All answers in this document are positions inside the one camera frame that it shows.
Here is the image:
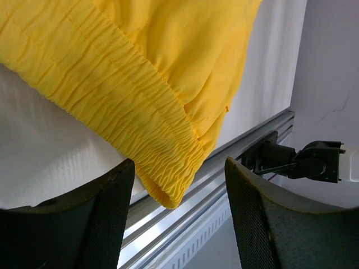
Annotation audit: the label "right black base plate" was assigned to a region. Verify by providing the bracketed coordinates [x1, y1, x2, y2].
[240, 131, 296, 176]

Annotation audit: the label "aluminium mounting rail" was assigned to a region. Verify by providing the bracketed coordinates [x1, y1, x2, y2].
[117, 110, 294, 268]

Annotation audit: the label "yellow shorts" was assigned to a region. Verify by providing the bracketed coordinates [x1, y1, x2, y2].
[1, 1, 261, 209]

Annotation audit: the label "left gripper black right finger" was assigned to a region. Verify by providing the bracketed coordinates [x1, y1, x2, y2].
[225, 158, 358, 268]

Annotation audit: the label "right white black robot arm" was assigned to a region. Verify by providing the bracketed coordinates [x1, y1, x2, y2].
[287, 141, 358, 183]

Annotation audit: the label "white slotted cable duct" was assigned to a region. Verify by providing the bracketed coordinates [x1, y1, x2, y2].
[162, 201, 231, 269]

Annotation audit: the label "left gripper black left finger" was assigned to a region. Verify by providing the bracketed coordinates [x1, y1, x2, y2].
[1, 159, 135, 268]

